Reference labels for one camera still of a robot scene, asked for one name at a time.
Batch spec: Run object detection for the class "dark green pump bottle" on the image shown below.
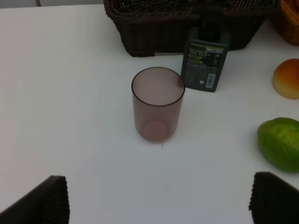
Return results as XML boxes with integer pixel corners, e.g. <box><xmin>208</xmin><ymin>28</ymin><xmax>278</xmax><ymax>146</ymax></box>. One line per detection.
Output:
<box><xmin>180</xmin><ymin>17</ymin><xmax>230</xmax><ymax>92</ymax></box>

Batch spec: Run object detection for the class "red yellow peach fruit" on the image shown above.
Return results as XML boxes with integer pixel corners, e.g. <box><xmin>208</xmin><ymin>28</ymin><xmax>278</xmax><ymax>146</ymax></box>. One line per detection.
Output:
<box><xmin>273</xmin><ymin>58</ymin><xmax>299</xmax><ymax>99</ymax></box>

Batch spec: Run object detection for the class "green lime fruit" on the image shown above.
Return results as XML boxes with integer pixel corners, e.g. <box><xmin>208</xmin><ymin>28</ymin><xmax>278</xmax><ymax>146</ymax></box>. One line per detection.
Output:
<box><xmin>257</xmin><ymin>117</ymin><xmax>299</xmax><ymax>173</ymax></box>

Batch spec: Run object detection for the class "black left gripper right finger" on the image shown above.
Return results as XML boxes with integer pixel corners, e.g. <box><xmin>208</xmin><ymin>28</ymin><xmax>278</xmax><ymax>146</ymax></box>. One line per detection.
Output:
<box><xmin>249</xmin><ymin>172</ymin><xmax>299</xmax><ymax>224</ymax></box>

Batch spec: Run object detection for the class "light brown wicker basket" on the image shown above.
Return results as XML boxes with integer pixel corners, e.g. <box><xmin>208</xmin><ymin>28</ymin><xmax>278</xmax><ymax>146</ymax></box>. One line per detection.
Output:
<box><xmin>270</xmin><ymin>0</ymin><xmax>299</xmax><ymax>45</ymax></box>

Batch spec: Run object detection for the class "translucent pink plastic cup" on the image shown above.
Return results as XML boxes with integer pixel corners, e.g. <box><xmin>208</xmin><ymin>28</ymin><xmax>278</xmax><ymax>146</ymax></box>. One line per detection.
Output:
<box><xmin>131</xmin><ymin>67</ymin><xmax>185</xmax><ymax>142</ymax></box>

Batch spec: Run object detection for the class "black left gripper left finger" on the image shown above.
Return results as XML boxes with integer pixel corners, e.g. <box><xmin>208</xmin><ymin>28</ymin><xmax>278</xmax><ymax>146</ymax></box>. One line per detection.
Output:
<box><xmin>0</xmin><ymin>175</ymin><xmax>70</xmax><ymax>224</ymax></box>

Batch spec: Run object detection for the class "dark brown wicker basket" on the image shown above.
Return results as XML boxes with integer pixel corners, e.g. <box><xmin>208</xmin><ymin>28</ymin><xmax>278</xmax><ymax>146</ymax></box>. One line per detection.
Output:
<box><xmin>104</xmin><ymin>0</ymin><xmax>281</xmax><ymax>57</ymax></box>

